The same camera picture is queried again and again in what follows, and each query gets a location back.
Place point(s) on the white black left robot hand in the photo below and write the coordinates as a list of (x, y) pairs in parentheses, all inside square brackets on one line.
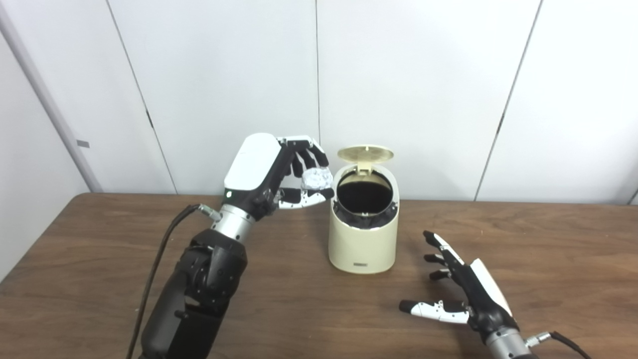
[(251, 164)]

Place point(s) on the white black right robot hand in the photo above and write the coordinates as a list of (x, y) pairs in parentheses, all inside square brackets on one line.
[(486, 304)]

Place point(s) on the white paper ball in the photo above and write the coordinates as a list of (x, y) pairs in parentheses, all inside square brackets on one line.
[(316, 178)]

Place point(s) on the cream round bin lid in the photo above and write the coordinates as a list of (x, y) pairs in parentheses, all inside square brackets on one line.
[(365, 153)]

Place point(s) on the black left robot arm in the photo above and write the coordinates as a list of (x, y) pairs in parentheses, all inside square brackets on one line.
[(209, 279)]

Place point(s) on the black bin liner bag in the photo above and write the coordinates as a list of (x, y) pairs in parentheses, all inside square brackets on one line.
[(364, 197)]

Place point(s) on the cream-colored bin body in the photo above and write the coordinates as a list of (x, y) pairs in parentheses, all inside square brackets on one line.
[(361, 247)]

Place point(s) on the black wall panel hinge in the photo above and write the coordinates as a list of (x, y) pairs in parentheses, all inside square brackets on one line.
[(149, 119)]

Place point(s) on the small grey wall tag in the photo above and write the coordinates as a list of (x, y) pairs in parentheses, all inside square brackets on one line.
[(83, 144)]

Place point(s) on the grey wall corner post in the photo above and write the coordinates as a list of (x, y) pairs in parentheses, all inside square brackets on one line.
[(50, 99)]

